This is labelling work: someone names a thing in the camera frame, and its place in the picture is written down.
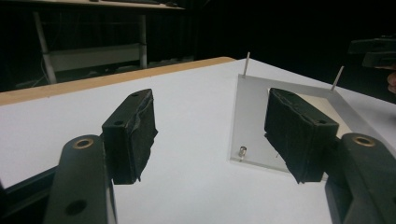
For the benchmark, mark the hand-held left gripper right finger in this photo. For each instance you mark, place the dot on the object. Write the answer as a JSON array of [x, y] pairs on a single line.
[[295, 130]]

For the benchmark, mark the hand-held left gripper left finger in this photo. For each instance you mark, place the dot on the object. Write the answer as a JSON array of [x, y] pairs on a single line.
[[127, 137]]

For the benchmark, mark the thin metal pin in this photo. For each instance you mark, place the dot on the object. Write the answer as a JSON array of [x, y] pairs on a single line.
[[246, 63], [337, 78]]

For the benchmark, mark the short metal standoff screw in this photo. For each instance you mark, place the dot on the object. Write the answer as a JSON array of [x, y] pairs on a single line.
[[242, 152]]

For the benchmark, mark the clear square acrylic frame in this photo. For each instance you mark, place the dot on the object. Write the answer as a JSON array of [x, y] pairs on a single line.
[[249, 118]]

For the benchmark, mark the white metal frame desk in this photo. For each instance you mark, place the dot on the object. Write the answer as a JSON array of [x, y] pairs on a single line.
[[93, 57]]

